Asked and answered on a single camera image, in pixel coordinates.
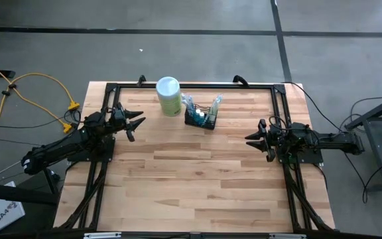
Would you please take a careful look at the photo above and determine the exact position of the silver bracket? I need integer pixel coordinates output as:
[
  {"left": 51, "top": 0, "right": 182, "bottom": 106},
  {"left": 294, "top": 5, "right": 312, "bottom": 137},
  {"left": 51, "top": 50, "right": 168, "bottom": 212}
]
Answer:
[
  {"left": 269, "top": 233, "right": 307, "bottom": 239},
  {"left": 84, "top": 232, "right": 122, "bottom": 239}
]

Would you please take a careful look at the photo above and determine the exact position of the black side table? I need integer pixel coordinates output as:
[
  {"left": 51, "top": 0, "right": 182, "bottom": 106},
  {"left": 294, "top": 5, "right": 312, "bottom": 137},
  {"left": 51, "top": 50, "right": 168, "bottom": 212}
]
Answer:
[{"left": 344, "top": 91, "right": 382, "bottom": 194}]

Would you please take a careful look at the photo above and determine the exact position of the black floor stand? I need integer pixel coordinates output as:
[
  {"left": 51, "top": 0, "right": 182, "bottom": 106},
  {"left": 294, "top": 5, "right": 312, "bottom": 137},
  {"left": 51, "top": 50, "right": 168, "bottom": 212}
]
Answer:
[{"left": 0, "top": 168, "right": 61, "bottom": 205}]

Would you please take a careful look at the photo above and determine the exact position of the grey floor cable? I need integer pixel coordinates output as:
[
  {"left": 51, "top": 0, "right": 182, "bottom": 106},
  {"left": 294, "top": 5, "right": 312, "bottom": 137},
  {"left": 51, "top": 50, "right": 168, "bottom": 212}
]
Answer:
[{"left": 0, "top": 151, "right": 70, "bottom": 183}]

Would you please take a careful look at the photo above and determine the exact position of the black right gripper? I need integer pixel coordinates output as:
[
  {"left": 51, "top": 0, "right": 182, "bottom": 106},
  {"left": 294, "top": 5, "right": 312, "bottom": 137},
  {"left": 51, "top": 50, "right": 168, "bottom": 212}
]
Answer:
[{"left": 244, "top": 118, "right": 293, "bottom": 163}]

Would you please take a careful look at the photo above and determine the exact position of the black aluminium table frame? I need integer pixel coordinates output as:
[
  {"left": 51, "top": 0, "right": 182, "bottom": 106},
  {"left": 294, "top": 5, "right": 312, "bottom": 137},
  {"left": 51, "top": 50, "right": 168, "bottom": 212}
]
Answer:
[{"left": 53, "top": 74, "right": 337, "bottom": 235}]

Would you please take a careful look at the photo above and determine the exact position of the green disinfecting wipes canister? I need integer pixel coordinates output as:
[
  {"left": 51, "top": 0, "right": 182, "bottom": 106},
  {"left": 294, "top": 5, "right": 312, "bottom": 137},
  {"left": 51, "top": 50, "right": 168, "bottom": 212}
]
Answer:
[{"left": 155, "top": 76, "right": 182, "bottom": 118}]

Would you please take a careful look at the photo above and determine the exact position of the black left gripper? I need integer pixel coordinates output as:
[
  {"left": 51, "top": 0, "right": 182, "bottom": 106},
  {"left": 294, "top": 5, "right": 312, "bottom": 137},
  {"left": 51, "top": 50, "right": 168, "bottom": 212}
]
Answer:
[{"left": 106, "top": 102, "right": 147, "bottom": 143}]

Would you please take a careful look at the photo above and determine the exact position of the yellow extension cable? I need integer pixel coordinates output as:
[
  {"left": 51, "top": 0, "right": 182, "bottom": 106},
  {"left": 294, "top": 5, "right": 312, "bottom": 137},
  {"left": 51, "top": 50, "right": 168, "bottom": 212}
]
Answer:
[{"left": 0, "top": 56, "right": 81, "bottom": 147}]

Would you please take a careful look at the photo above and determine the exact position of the black wire basket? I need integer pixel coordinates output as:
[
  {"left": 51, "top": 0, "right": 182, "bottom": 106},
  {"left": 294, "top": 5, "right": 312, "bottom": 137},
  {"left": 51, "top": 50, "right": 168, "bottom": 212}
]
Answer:
[{"left": 184, "top": 102, "right": 219, "bottom": 131}]

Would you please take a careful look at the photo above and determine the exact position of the black floor cable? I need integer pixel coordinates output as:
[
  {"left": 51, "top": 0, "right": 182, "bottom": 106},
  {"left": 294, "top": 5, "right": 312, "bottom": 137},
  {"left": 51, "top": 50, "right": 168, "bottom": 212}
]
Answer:
[{"left": 338, "top": 95, "right": 382, "bottom": 204}]

